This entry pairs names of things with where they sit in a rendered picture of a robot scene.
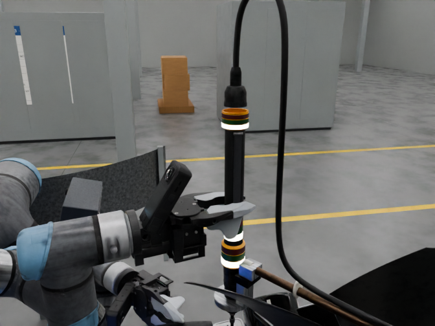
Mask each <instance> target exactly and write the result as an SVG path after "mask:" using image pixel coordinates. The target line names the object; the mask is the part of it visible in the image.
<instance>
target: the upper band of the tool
mask: <svg viewBox="0 0 435 326"><path fill-rule="evenodd" d="M222 113H223V114H227V115H244V114H248V113H249V110H247V109H242V108H228V109H223V110H222ZM223 119H226V118H223ZM246 119H248V118H246ZM246 119H241V120H246ZM226 120H231V119H226ZM223 124H224V123H223ZM246 124H248V123H246ZM226 125H232V124H226ZM240 125H245V124H240ZM224 129H225V128H224ZM226 130H229V131H242V130H245V129H226Z"/></svg>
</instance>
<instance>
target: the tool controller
mask: <svg viewBox="0 0 435 326"><path fill-rule="evenodd" d="M102 190H103V186H102V181H97V180H89V179H81V178H76V177H73V178H72V181H71V183H70V186H69V188H66V191H65V195H66V197H65V200H64V202H63V206H62V208H61V215H60V221H66V220H70V219H77V218H81V217H88V216H92V215H98V214H100V205H101V200H102Z"/></svg>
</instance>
